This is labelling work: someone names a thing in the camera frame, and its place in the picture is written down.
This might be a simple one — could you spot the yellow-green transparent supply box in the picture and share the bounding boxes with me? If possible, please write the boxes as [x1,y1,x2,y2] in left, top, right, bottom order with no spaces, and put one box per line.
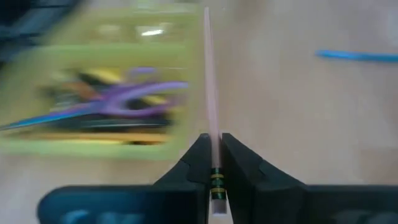
[0,6,200,161]

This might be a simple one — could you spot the blue pen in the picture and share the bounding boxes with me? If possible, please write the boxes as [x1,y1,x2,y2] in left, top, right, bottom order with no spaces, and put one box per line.
[314,49,398,63]

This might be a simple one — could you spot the orange pen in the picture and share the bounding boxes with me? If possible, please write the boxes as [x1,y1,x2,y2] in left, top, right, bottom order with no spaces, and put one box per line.
[60,81,97,99]

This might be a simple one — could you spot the natural wood pencil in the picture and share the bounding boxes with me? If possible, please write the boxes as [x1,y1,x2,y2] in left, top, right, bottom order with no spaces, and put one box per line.
[203,6,228,216]

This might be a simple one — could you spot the black pen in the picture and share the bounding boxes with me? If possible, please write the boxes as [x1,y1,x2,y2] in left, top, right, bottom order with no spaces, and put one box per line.
[52,115,172,129]

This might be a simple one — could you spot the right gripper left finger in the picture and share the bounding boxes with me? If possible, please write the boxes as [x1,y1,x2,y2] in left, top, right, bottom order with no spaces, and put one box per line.
[36,133,213,224]

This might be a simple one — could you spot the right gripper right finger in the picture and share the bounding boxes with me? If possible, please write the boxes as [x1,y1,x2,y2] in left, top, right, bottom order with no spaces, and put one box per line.
[221,133,398,224]

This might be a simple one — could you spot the yellow pencil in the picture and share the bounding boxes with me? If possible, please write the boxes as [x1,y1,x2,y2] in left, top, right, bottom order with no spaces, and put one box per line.
[18,131,170,146]

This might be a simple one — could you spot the black rail with silver brackets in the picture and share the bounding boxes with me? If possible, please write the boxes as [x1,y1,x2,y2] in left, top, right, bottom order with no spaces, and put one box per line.
[0,0,82,65]

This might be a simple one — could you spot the long yellow pen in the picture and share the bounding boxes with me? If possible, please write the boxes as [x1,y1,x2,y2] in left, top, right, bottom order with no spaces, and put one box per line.
[88,67,124,83]

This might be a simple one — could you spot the purple-handled scissors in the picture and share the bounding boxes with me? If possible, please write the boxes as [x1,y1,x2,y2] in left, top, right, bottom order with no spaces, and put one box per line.
[0,67,189,132]

